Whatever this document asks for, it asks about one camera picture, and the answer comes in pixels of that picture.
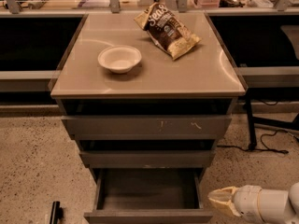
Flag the grey middle drawer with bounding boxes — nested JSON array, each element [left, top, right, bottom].
[[79, 140, 215, 168]]

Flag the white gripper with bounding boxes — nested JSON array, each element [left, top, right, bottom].
[[208, 185, 263, 224]]

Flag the grey top drawer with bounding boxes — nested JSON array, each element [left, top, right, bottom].
[[61, 100, 233, 141]]

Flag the black table leg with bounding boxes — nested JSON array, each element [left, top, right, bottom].
[[244, 95, 257, 151]]

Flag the grey bottom drawer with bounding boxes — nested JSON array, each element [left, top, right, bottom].
[[84, 168, 212, 224]]

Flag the black floor cable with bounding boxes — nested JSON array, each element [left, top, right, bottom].
[[216, 130, 299, 155]]

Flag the grey drawer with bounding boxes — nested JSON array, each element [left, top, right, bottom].
[[79, 140, 215, 168], [84, 168, 212, 224], [61, 100, 233, 141]]

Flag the brown chip bag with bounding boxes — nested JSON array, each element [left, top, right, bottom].
[[135, 2, 201, 60]]

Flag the grey drawer cabinet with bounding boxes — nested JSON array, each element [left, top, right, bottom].
[[51, 12, 246, 177]]

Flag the black object on floor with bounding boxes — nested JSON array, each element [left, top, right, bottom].
[[50, 201, 64, 224]]

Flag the white paper bowl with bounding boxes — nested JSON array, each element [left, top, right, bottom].
[[97, 46, 142, 74]]

